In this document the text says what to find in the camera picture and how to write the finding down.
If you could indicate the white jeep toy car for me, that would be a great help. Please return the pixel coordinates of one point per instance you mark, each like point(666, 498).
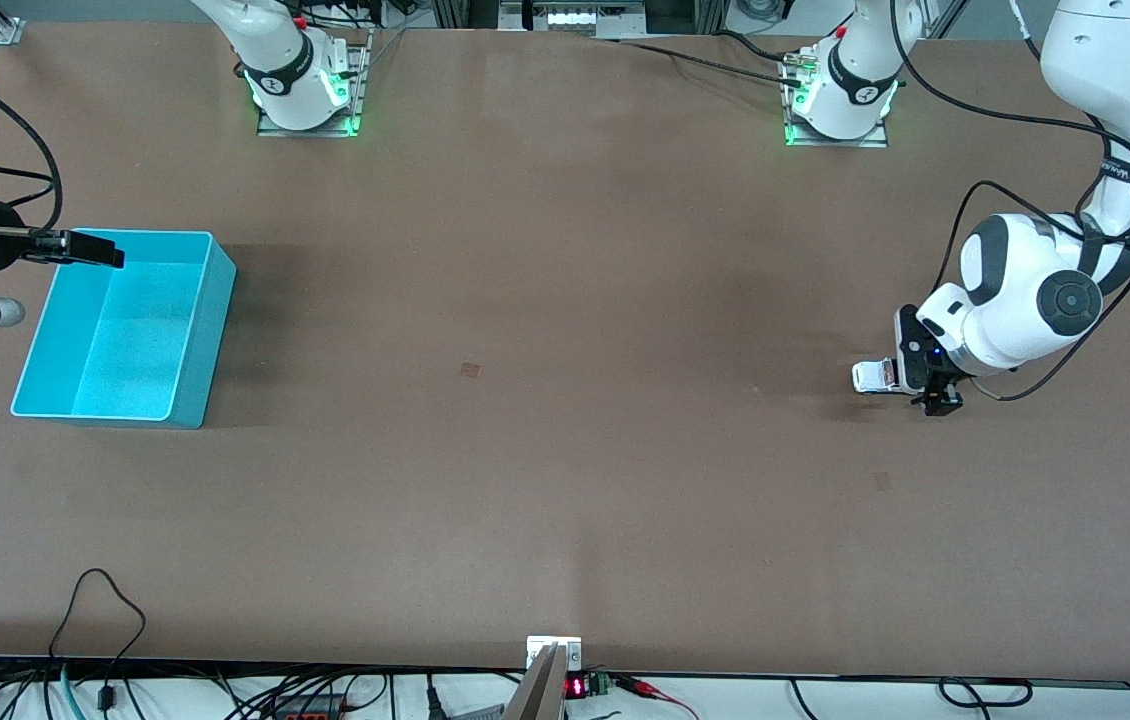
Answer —
point(870, 378)

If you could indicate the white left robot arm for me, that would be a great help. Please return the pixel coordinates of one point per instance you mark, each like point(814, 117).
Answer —
point(1025, 290)

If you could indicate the teal plastic bin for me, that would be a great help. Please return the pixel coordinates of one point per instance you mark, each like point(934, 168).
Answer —
point(125, 340)

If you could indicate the green terminal block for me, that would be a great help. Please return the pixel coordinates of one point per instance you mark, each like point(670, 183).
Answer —
point(600, 684)

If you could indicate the red digit display module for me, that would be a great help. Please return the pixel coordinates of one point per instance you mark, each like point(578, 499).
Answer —
point(576, 688)

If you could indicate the grey metal rack unit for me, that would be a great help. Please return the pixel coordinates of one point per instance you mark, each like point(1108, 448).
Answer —
point(575, 18)

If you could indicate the red and black box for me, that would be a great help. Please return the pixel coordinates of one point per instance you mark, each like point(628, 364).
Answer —
point(310, 712)

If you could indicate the black power plug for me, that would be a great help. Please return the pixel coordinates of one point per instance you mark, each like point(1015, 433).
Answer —
point(433, 700)

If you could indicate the aluminium frame corner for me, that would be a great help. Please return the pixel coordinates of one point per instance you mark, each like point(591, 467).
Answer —
point(10, 32)

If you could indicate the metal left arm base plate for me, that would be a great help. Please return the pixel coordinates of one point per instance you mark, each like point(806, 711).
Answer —
point(835, 143)

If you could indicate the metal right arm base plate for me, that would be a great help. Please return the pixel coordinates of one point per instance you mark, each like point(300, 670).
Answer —
point(305, 132)

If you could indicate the dark aluminium post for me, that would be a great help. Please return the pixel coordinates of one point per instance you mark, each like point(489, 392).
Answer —
point(455, 12)

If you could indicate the white mounting bracket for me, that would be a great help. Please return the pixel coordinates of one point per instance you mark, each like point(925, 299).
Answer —
point(537, 644)

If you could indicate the aluminium camera mount bar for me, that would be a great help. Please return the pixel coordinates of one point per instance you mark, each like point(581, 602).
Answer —
point(535, 700)

